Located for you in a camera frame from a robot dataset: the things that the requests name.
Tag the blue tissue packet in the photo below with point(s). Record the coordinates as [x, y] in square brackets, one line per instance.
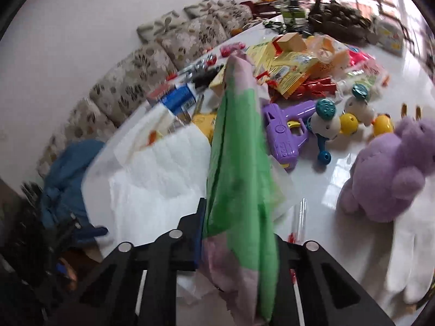
[179, 100]

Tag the pink green plastic bag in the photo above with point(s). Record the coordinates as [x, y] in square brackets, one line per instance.
[239, 253]

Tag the purple toy gun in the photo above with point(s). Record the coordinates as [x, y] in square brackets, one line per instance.
[286, 131]

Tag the large white torn paper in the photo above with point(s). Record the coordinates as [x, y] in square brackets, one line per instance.
[139, 189]

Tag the floral sofa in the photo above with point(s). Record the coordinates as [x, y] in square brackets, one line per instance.
[169, 44]

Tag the purple plush bunny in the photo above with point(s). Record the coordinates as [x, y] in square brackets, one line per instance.
[390, 171]

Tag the white plastic jar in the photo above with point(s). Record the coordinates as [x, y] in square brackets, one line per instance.
[390, 35]

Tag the blue jacket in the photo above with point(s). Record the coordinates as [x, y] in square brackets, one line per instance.
[62, 200]

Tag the red toy figure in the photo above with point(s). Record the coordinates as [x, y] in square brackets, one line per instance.
[315, 89]

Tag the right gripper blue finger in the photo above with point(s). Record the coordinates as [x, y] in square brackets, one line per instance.
[199, 220]

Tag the bowl of dark fruit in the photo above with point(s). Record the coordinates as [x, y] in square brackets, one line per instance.
[340, 22]

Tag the rattle toy with balls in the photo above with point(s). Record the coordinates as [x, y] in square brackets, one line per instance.
[326, 124]

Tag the yellow green book box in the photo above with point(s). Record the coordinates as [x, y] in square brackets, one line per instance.
[285, 72]

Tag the white glove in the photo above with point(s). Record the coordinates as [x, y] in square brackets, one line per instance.
[411, 263]

